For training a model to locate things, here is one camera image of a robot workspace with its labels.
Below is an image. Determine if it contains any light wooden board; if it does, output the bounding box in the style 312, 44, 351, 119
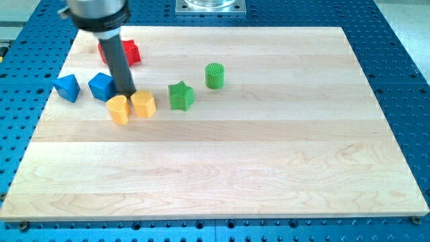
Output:
1, 26, 429, 222

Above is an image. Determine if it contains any blue triangular block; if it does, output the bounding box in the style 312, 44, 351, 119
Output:
52, 75, 81, 103

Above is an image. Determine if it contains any silver robot arm end flange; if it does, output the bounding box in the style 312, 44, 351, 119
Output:
58, 0, 131, 40

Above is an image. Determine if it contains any blue cube block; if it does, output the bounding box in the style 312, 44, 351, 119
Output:
88, 73, 117, 102

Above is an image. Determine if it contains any blue perforated table plate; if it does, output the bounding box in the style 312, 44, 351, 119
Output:
1, 1, 429, 241

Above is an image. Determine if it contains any yellow heart block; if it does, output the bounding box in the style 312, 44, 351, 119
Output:
105, 95, 130, 125

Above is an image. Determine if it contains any green cylinder block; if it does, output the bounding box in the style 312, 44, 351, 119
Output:
205, 63, 225, 89

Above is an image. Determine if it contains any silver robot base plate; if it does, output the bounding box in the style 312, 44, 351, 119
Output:
175, 0, 247, 15

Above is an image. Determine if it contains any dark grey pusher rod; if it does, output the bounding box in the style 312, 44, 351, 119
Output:
99, 35, 136, 97

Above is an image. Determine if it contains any yellow hexagon block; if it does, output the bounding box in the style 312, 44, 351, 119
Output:
130, 90, 157, 118

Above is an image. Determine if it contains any red star block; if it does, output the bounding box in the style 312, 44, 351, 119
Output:
97, 40, 141, 67

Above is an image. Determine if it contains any green star block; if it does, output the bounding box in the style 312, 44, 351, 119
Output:
168, 81, 194, 111

